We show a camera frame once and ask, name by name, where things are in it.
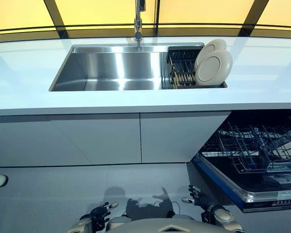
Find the beige ceramic plate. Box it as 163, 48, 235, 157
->
200, 38, 227, 58
195, 50, 233, 86

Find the grey robot torso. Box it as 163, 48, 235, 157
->
104, 215, 204, 233

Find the black sink drain rack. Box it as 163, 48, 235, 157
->
161, 46, 225, 89

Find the white cabinet door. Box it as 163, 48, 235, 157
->
140, 111, 233, 165
0, 113, 142, 168

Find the dark window frame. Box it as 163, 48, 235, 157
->
0, 0, 291, 41

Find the chrome kitchen faucet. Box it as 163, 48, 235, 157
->
133, 0, 146, 53

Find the wire dishwasher rack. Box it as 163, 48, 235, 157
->
203, 120, 291, 174

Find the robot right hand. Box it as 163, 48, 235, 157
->
181, 184, 213, 209

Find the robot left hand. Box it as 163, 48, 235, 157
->
89, 201, 119, 225

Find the stainless steel sink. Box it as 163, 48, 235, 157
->
48, 43, 228, 92

